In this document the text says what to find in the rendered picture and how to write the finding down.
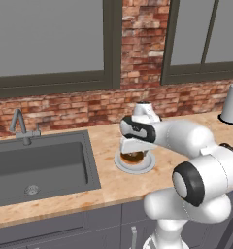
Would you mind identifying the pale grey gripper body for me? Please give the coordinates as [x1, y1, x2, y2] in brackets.
[118, 137, 158, 154]

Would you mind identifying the brown glazed pastry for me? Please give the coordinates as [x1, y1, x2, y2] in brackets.
[119, 150, 146, 165]

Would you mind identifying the grey round plate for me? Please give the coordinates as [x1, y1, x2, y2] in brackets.
[114, 149, 156, 175]

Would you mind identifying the small grey drawer front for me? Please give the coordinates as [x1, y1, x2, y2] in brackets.
[83, 203, 123, 231]
[120, 199, 149, 226]

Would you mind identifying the grey cupboard door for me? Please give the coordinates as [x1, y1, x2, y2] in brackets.
[120, 217, 163, 249]

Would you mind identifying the dark grey sink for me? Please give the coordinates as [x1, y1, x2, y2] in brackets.
[0, 129, 102, 209]

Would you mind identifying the white paper towel roll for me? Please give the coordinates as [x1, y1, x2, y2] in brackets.
[217, 82, 233, 126]

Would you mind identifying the grey metal tap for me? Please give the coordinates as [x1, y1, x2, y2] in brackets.
[9, 108, 42, 146]

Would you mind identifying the dark grey cabinet panel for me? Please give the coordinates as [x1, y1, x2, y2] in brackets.
[215, 187, 233, 249]

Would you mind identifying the wide grey drawer front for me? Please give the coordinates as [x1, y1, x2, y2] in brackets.
[0, 211, 87, 247]

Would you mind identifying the narrow dark framed window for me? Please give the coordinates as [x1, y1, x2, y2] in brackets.
[160, 0, 233, 87]

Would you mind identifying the large dark framed window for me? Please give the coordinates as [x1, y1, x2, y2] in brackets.
[0, 0, 123, 100]

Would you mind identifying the grey cupboard handle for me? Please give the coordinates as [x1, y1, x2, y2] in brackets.
[130, 226, 138, 249]

